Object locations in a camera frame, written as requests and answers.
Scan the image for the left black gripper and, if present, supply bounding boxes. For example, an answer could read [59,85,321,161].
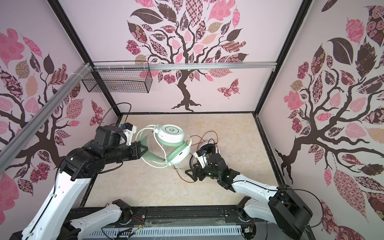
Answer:
[104,141,148,164]

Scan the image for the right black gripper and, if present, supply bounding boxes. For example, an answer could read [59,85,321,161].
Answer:
[185,160,222,182]

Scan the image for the mint green white headphones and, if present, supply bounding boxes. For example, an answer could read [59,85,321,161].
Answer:
[135,125,192,169]

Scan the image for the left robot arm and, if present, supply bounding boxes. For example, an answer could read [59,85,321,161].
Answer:
[10,123,148,240]

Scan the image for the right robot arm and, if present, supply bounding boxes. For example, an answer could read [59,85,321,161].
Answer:
[185,153,313,240]

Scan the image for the black white headphones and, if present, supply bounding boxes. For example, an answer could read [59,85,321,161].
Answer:
[190,142,221,169]

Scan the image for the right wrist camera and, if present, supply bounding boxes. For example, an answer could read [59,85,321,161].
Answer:
[193,150,208,169]

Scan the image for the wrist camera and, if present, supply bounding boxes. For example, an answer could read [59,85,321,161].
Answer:
[193,150,208,169]
[121,122,137,146]

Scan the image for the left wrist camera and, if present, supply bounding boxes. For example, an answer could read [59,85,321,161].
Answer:
[121,122,137,146]

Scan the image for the orange headphone cable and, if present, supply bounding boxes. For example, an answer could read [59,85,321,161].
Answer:
[173,130,219,183]

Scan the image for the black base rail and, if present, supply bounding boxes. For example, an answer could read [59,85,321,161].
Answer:
[55,203,316,240]

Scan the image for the white slotted cable duct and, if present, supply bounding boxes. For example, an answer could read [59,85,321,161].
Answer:
[85,226,243,240]

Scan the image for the black wire basket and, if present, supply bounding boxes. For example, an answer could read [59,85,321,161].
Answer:
[82,60,153,94]

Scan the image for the aluminium rail back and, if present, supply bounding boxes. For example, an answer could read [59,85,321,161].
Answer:
[93,62,277,71]

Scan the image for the aluminium rail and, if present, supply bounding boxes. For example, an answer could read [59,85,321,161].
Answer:
[1,63,92,173]
[93,62,277,71]

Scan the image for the aluminium rail left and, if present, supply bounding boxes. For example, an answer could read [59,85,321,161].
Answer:
[1,63,92,173]

